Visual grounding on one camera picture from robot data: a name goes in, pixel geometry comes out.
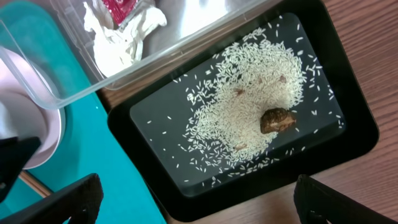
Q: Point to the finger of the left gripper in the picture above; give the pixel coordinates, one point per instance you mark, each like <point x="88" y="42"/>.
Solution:
<point x="15" y="153"/>

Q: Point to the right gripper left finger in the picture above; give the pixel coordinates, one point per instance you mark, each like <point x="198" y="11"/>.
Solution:
<point x="78" y="202"/>

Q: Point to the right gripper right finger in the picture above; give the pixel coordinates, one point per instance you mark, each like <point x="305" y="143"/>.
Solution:
<point x="315" y="202"/>

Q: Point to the white round plate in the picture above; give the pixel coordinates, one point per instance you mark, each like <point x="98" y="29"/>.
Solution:
<point x="30" y="119"/>

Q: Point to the brown food chunk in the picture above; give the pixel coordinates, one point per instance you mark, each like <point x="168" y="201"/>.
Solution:
<point x="276" y="120"/>

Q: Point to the white rice grains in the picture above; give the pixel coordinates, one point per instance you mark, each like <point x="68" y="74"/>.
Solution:
<point x="204" y="126"/>

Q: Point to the white tissue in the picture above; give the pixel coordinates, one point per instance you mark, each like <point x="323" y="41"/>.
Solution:
<point x="118" y="47"/>

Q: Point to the red snack wrapper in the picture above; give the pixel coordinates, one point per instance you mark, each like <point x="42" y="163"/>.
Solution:
<point x="119" y="9"/>

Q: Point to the grey green bowl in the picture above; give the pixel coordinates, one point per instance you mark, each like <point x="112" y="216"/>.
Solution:
<point x="7" y="128"/>

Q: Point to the left wooden chopstick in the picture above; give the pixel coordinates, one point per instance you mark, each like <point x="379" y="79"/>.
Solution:
<point x="35" y="184"/>

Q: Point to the teal plastic serving tray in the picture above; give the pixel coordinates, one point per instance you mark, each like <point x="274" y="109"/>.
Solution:
<point x="87" y="146"/>

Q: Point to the black plastic tray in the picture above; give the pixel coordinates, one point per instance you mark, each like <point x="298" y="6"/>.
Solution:
<point x="307" y="155"/>

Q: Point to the clear plastic bin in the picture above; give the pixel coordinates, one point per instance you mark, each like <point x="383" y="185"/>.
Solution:
<point x="190" y="26"/>

